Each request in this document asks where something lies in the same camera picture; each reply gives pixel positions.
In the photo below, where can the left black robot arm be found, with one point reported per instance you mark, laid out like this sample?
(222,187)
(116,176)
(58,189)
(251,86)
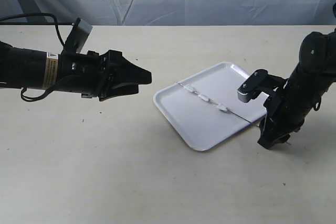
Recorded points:
(38,73)

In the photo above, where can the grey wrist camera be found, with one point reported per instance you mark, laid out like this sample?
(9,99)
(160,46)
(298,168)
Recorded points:
(250,89)
(78,36)

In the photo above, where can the thin metal skewer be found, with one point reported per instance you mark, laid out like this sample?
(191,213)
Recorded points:
(230,111)

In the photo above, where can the white piece skewer tip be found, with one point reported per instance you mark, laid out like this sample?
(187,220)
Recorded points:
(189,88)

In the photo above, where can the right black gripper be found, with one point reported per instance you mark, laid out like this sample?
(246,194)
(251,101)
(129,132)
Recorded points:
(272,131)

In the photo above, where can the white piece skewer handle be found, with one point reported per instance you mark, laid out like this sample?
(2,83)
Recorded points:
(222,108)

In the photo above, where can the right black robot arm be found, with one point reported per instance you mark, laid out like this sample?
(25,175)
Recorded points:
(302,92)

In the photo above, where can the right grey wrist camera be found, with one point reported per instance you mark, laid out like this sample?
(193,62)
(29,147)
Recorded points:
(250,89)

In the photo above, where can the white skewer piece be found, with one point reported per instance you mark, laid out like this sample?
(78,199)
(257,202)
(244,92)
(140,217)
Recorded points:
(204,97)

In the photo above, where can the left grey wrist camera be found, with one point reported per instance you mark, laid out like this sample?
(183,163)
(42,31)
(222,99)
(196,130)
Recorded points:
(78,36)

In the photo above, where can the white rectangular plastic tray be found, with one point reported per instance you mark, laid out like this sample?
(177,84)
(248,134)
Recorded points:
(201,125)

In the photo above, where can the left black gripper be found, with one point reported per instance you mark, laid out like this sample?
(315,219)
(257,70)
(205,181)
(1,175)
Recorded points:
(96,75)

